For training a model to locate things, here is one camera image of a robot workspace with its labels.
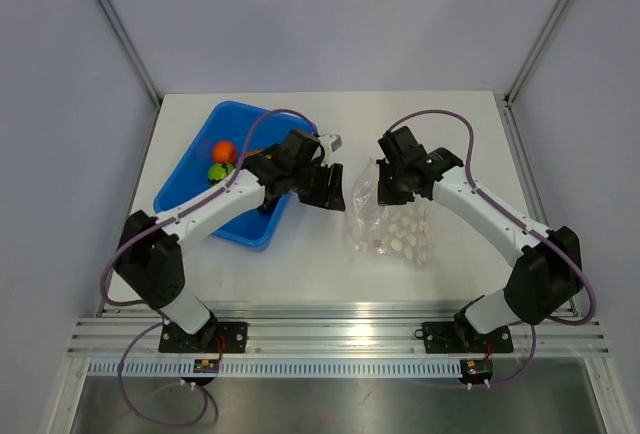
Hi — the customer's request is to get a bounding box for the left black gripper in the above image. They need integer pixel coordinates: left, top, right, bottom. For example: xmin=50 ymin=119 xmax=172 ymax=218
xmin=290 ymin=159 xmax=344 ymax=211

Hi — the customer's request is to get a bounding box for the clear zip top bag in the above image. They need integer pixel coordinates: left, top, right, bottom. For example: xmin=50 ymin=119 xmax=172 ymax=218
xmin=345 ymin=158 xmax=430 ymax=268

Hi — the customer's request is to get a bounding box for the green toy ball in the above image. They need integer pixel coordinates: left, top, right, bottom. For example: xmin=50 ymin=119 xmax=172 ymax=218
xmin=207 ymin=162 xmax=235 ymax=186

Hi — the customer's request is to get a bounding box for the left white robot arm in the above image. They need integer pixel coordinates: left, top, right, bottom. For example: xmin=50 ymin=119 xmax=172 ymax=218
xmin=114 ymin=129 xmax=346 ymax=354

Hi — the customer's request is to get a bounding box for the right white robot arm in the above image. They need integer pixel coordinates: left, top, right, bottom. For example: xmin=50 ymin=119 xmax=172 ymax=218
xmin=376 ymin=148 xmax=584 ymax=350

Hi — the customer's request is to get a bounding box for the dark purple toy eggplant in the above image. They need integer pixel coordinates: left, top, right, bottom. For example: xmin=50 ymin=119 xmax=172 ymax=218
xmin=256 ymin=201 xmax=278 ymax=215

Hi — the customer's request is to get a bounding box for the blue plastic bin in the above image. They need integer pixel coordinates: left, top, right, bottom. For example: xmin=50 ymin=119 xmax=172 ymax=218
xmin=152 ymin=100 xmax=319 ymax=254

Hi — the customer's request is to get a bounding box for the orange toy fruit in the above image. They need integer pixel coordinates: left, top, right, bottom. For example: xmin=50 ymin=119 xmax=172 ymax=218
xmin=212 ymin=140 xmax=238 ymax=164

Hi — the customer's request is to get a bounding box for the right small circuit board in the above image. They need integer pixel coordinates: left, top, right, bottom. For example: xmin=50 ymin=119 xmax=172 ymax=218
xmin=460 ymin=358 xmax=494 ymax=385

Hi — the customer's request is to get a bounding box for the small circuit board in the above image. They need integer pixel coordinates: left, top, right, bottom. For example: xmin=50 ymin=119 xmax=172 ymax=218
xmin=193 ymin=359 xmax=220 ymax=374
xmin=460 ymin=358 xmax=494 ymax=385

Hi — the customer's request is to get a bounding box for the left small circuit board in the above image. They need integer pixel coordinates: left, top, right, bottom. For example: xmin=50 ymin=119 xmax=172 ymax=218
xmin=193 ymin=359 xmax=220 ymax=374

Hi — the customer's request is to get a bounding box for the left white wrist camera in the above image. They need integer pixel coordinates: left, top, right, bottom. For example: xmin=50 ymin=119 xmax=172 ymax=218
xmin=318 ymin=134 xmax=342 ymax=156

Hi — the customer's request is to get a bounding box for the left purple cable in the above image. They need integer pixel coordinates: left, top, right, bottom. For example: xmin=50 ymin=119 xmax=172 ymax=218
xmin=102 ymin=108 xmax=319 ymax=426

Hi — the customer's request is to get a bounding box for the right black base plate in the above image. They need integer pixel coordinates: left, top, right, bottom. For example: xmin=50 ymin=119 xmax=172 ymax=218
xmin=413 ymin=321 xmax=514 ymax=354

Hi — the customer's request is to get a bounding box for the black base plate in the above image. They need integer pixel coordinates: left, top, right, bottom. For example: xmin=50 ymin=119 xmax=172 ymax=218
xmin=413 ymin=321 xmax=514 ymax=354
xmin=158 ymin=321 xmax=248 ymax=354

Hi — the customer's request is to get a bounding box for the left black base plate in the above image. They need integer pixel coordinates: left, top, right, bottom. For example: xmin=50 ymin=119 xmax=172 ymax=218
xmin=158 ymin=321 xmax=248 ymax=354

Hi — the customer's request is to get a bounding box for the white slotted cable duct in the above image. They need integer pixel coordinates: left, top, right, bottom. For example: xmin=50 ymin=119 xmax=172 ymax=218
xmin=88 ymin=358 xmax=461 ymax=379

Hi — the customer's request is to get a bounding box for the aluminium rail frame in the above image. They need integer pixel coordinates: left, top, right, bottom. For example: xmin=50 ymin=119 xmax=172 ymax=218
xmin=66 ymin=302 xmax=610 ymax=359

